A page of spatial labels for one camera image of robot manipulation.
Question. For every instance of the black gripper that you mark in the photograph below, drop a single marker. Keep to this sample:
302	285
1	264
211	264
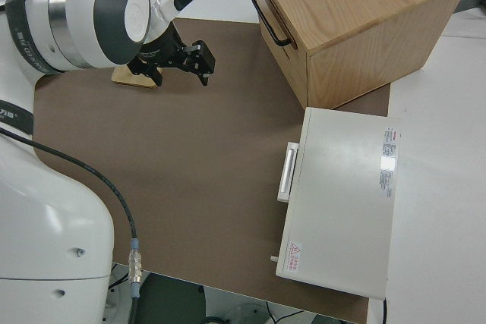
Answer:
163	51

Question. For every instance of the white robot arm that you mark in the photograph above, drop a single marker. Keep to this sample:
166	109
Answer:
57	206

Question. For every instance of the brown table mat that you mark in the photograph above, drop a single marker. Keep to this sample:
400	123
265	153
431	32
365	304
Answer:
190	149

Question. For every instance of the wooden drawer box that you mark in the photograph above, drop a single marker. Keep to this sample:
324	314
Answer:
360	16

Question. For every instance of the white toaster oven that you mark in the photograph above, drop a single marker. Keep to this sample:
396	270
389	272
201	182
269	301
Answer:
341	202

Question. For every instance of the red warning sticker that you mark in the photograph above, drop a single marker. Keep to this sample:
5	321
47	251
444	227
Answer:
295	255

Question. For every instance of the white printed label sticker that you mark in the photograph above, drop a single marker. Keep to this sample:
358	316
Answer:
388	164

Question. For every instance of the gray round floor object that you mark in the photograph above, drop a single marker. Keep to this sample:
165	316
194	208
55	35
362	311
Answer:
243	313

